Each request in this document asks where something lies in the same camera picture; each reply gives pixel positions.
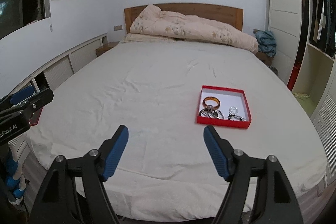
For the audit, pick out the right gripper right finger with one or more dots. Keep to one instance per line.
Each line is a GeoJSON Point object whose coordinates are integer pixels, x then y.
{"type": "Point", "coordinates": [275, 200]}

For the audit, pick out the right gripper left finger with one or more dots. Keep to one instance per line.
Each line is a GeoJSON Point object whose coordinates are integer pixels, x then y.
{"type": "Point", "coordinates": [73, 191]}

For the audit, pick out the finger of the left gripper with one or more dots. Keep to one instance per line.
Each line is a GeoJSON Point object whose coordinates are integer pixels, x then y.
{"type": "Point", "coordinates": [21, 95]}

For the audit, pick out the dark tortoise bangle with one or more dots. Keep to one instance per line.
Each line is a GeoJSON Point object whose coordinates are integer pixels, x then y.
{"type": "Point", "coordinates": [202, 113]}

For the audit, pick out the amber bangle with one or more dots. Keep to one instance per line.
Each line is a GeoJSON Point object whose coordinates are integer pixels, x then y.
{"type": "Point", "coordinates": [211, 103]}

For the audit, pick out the thin silver bangle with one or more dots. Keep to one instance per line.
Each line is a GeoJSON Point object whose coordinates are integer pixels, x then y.
{"type": "Point", "coordinates": [214, 113]}

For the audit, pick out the red jewelry box tray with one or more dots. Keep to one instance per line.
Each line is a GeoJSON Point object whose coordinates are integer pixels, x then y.
{"type": "Point", "coordinates": [234, 107]}

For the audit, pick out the blue gloved hand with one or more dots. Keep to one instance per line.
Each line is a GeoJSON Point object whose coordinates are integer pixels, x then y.
{"type": "Point", "coordinates": [15, 180]}

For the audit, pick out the smartphone in red case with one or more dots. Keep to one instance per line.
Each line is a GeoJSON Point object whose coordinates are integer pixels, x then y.
{"type": "Point", "coordinates": [35, 117]}

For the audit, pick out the cream pillow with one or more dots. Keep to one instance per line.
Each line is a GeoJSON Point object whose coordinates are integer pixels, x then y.
{"type": "Point", "coordinates": [130, 38]}

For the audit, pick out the white bed mattress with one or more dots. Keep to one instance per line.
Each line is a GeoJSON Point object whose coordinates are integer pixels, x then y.
{"type": "Point", "coordinates": [153, 88]}

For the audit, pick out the pink floral duvet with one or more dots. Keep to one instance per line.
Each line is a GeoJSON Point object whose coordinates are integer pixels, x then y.
{"type": "Point", "coordinates": [156, 22]}

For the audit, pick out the blue crumpled cloth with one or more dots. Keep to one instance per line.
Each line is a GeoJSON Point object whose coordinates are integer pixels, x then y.
{"type": "Point", "coordinates": [267, 43]}

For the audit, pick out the hanging clothes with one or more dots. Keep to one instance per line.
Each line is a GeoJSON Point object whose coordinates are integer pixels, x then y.
{"type": "Point", "coordinates": [322, 33]}

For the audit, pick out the wooden headboard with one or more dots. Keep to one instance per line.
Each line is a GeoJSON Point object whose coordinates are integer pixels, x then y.
{"type": "Point", "coordinates": [230, 15]}

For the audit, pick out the white wardrobe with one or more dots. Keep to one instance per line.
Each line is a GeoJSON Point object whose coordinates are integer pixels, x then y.
{"type": "Point", "coordinates": [303, 68]}

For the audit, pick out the low white wall cabinets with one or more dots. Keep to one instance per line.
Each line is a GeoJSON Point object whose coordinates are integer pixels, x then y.
{"type": "Point", "coordinates": [59, 69]}

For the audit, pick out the wall switch plate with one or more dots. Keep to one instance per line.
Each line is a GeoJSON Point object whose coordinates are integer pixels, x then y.
{"type": "Point", "coordinates": [118, 28]}

